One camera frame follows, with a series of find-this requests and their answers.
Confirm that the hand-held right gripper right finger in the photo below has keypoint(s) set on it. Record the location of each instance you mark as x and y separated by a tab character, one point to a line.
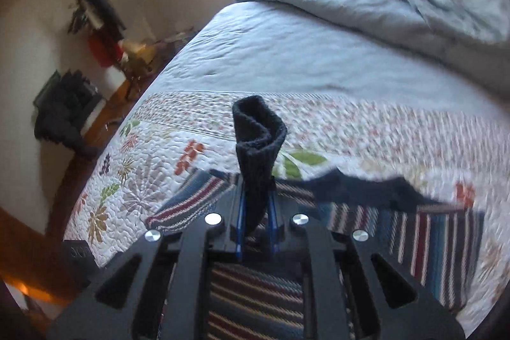
272	222

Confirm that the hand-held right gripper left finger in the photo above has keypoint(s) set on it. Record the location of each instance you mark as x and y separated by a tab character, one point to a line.
239	222

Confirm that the striped knit sweater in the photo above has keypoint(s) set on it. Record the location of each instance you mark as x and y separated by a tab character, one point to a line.
430	244

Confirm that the black bag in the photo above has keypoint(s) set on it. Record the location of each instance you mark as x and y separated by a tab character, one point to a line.
65	105

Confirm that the white floral quilt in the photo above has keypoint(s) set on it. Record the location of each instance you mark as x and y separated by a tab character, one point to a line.
279	65

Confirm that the wooden chair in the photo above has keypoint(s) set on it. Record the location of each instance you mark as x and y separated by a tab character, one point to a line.
137	57

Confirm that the red cloth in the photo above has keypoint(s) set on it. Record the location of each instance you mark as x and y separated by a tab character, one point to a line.
104	49

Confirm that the grey comforter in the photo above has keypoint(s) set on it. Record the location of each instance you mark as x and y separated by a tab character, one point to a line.
358	9

